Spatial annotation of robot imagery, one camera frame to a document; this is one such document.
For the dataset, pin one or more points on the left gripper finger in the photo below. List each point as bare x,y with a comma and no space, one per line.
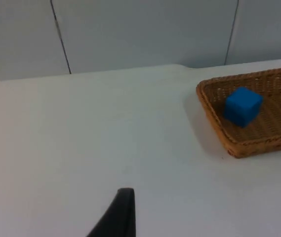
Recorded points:
120,217

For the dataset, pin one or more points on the blue cube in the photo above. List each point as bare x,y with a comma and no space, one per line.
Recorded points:
241,107

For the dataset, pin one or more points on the pale brown wicker basket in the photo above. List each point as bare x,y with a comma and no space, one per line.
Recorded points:
266,128

